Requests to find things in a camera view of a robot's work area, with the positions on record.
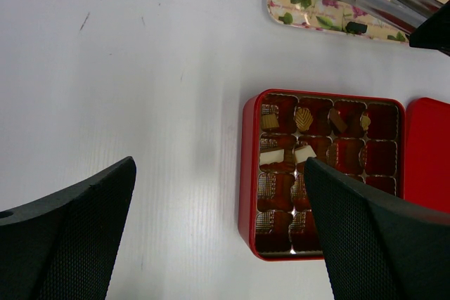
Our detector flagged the white chocolate piece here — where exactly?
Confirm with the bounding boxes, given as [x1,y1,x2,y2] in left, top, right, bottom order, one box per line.
[259,148,285,166]
[294,145,316,164]

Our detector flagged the brown chocolate piece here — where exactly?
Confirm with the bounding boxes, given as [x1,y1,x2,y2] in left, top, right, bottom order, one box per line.
[260,114,279,130]

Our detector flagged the red chocolate box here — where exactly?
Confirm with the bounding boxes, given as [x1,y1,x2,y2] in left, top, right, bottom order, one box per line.
[238,89,405,261]

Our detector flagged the ridged caramel chocolate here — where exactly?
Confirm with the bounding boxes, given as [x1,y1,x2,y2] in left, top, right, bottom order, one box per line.
[295,107,314,132]

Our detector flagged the red box lid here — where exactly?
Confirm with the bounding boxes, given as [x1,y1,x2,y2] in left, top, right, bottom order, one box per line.
[404,98,450,213]

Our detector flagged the black rectangular chocolate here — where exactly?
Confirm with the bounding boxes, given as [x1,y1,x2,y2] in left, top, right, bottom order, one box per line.
[345,21,368,35]

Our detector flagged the tan chocolate piece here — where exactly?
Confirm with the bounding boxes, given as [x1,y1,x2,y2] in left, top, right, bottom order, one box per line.
[360,114,371,132]

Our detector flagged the dark chocolate piece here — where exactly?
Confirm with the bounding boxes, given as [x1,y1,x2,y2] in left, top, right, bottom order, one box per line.
[328,107,347,133]

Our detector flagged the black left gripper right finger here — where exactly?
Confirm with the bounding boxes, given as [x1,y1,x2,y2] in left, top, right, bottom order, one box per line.
[304,157,449,299]

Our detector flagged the floral tray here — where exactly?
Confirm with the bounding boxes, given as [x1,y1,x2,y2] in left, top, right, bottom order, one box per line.
[267,0,448,44]

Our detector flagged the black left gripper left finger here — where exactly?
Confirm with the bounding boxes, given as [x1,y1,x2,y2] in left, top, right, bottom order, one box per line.
[1,157,136,299]

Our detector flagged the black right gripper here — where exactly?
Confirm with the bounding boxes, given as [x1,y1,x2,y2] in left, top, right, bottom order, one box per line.
[409,6,450,56]

